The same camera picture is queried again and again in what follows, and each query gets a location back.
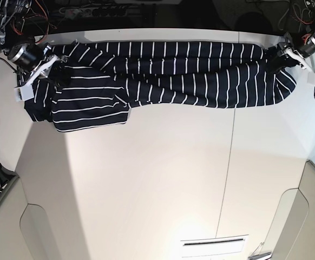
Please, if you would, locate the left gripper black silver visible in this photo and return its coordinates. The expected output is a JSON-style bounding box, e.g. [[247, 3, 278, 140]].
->
[[267, 30, 315, 74]]

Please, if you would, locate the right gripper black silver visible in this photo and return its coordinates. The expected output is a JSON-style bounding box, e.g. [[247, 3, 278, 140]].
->
[[7, 42, 71, 87]]

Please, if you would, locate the navy white striped T-shirt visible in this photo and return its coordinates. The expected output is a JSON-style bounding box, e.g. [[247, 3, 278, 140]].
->
[[24, 42, 296, 132]]

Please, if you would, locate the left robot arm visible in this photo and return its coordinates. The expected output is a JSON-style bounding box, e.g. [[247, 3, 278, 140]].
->
[[265, 1, 315, 73]]

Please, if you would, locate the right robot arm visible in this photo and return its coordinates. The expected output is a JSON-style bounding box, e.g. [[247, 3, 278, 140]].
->
[[0, 1, 71, 88]]

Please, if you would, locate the white power strip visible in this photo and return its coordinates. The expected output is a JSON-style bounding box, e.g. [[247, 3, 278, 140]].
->
[[58, 5, 127, 19]]

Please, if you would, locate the metal clip at table edge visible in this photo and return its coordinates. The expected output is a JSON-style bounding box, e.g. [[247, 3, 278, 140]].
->
[[248, 240, 273, 260]]

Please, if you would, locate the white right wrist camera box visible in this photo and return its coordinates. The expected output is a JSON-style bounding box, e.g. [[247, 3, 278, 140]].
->
[[14, 84, 34, 102]]

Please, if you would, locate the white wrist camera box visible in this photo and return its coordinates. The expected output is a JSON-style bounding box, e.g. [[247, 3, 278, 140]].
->
[[14, 84, 34, 102], [307, 72, 315, 87]]

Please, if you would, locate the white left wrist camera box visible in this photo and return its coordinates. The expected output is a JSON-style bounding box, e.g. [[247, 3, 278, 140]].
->
[[307, 72, 315, 87]]

